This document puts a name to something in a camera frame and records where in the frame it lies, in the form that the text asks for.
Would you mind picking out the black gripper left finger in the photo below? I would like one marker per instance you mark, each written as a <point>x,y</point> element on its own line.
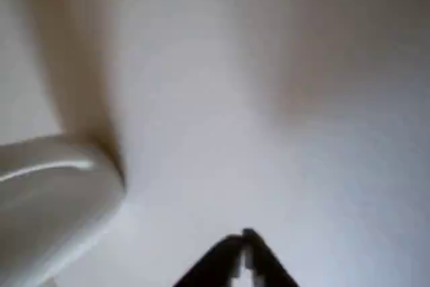
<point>215,267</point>

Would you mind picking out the white ceramic mug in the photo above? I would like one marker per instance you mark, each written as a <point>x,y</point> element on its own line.
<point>50,219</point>

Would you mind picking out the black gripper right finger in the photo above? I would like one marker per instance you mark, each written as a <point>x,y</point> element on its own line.
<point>265,263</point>

